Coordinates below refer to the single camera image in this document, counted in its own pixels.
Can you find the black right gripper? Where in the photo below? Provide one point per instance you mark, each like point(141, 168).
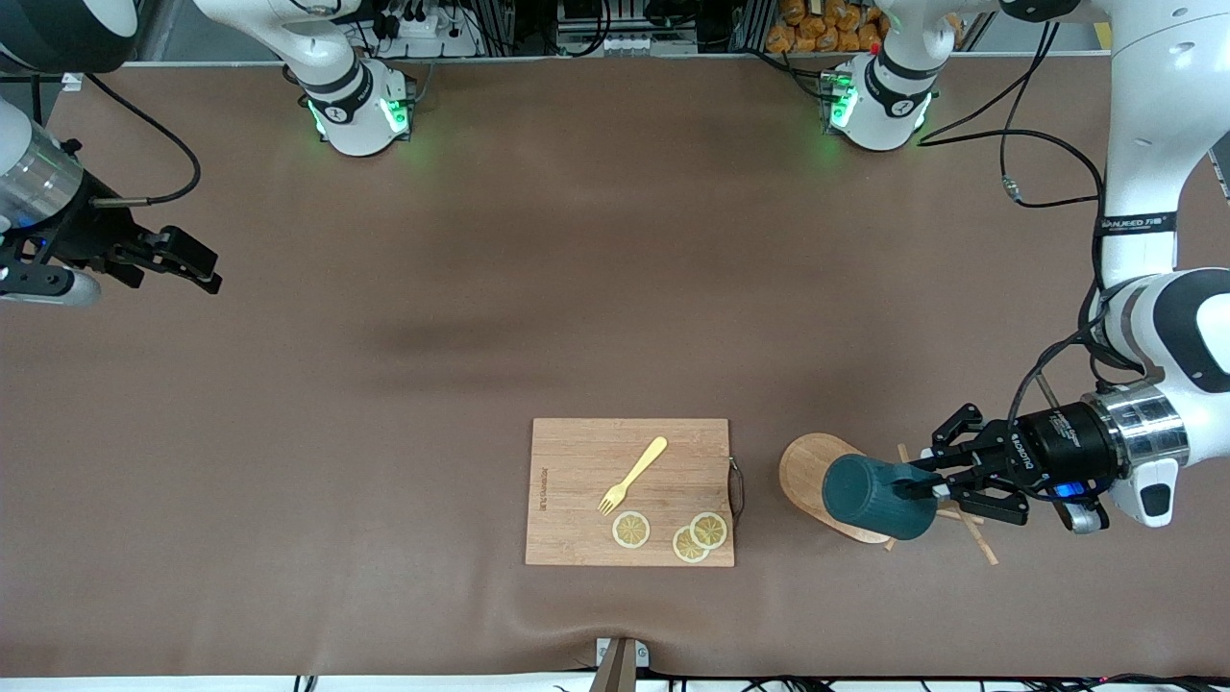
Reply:
point(85, 234)

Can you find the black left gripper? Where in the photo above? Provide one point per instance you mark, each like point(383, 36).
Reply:
point(1057, 443)

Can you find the dark teal cup yellow inside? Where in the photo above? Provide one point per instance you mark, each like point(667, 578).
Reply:
point(865, 500)

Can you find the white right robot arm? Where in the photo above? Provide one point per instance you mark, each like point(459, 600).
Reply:
point(360, 125)

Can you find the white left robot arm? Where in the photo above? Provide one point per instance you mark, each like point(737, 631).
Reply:
point(1153, 115)

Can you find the wooden mug tree rack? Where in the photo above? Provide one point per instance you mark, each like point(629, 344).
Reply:
point(802, 476)

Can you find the lemon slice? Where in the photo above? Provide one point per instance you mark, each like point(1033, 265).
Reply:
point(631, 530)
point(709, 530)
point(684, 550)

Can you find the brown table cover mat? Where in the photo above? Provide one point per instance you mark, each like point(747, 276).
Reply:
point(288, 529)

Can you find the white power strip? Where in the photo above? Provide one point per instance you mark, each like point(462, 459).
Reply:
point(423, 29)

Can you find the yellow plastic fork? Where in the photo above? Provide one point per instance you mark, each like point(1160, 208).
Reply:
point(639, 471)

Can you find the pile of orange bread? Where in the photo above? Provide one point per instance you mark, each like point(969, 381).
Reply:
point(817, 34)

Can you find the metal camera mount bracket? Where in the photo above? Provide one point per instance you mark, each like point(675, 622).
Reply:
point(615, 668)

